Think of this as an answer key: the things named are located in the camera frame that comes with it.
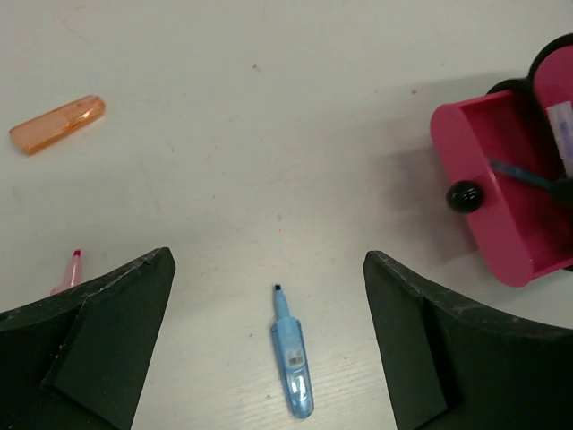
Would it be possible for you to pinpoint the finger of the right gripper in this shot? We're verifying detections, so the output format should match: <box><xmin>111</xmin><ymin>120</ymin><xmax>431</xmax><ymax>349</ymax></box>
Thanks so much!
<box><xmin>549</xmin><ymin>177</ymin><xmax>573</xmax><ymax>210</ymax></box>

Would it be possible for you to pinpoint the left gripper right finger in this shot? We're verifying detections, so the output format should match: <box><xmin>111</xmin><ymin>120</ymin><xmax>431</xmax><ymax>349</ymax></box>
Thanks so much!
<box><xmin>363</xmin><ymin>251</ymin><xmax>572</xmax><ymax>429</ymax></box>

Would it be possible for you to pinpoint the pink top drawer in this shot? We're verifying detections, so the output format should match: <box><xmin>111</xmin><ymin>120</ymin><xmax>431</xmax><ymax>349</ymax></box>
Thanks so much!
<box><xmin>533</xmin><ymin>45</ymin><xmax>573</xmax><ymax>109</ymax></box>

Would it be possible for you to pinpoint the pink correction tape pen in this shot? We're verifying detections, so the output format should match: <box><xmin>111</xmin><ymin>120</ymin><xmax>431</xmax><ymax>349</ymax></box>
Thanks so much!
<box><xmin>50</xmin><ymin>249</ymin><xmax>82</xmax><ymax>296</ymax></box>

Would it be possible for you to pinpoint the pink drawer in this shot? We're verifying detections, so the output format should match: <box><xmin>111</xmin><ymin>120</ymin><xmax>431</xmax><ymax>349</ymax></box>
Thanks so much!
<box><xmin>533</xmin><ymin>45</ymin><xmax>573</xmax><ymax>109</ymax></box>
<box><xmin>430</xmin><ymin>90</ymin><xmax>572</xmax><ymax>287</ymax></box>

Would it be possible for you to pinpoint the orange eraser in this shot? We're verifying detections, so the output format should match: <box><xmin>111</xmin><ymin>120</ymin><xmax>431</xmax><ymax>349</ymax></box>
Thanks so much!
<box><xmin>9</xmin><ymin>95</ymin><xmax>106</xmax><ymax>156</ymax></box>

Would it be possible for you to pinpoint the black drawer organizer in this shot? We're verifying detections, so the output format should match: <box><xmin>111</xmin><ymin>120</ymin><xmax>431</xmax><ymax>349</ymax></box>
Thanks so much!
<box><xmin>489</xmin><ymin>34</ymin><xmax>572</xmax><ymax>286</ymax></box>

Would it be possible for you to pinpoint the blue correction tape pen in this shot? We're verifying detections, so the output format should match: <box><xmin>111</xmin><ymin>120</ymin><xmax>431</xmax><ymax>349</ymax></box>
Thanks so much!
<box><xmin>270</xmin><ymin>284</ymin><xmax>314</xmax><ymax>419</ymax></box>

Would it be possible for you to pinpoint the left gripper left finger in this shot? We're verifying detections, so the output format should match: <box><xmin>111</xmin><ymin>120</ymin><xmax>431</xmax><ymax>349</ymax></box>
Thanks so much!
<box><xmin>1</xmin><ymin>247</ymin><xmax>175</xmax><ymax>429</ymax></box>

